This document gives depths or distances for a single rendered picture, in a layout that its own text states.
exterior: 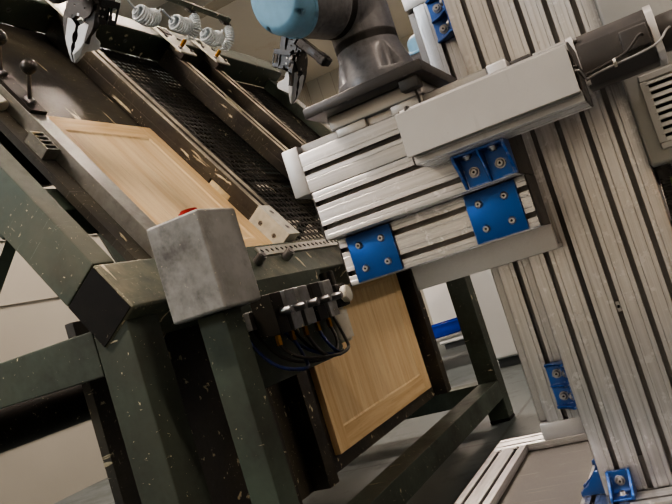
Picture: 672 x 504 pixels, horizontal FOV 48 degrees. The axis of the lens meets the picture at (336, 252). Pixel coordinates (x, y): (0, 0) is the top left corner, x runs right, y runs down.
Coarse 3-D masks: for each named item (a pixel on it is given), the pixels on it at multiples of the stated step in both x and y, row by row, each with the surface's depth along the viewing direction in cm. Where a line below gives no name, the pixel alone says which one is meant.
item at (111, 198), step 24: (24, 120) 178; (48, 120) 180; (72, 144) 178; (72, 168) 173; (96, 168) 175; (96, 192) 170; (120, 192) 172; (120, 216) 168; (144, 216) 170; (144, 240) 165
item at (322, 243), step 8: (312, 240) 216; (320, 240) 220; (336, 240) 229; (256, 248) 188; (264, 248) 191; (272, 248) 194; (280, 248) 197; (296, 248) 204; (304, 248) 208; (312, 248) 212
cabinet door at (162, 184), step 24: (72, 120) 194; (96, 144) 192; (120, 144) 201; (144, 144) 211; (120, 168) 189; (144, 168) 197; (168, 168) 207; (192, 168) 217; (144, 192) 186; (168, 192) 194; (192, 192) 203; (216, 192) 213; (168, 216) 183; (240, 216) 209; (264, 240) 205
